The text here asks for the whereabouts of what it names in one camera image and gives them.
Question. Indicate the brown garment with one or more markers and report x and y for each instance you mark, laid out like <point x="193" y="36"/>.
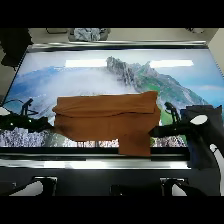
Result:
<point x="106" y="118"/>

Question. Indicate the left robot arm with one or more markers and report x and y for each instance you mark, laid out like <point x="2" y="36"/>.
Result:
<point x="20" y="122"/>

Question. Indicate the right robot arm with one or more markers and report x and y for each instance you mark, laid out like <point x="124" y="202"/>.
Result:
<point x="206" y="131"/>

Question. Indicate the heap of clothes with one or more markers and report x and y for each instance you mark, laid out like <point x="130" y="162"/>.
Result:
<point x="87" y="34"/>

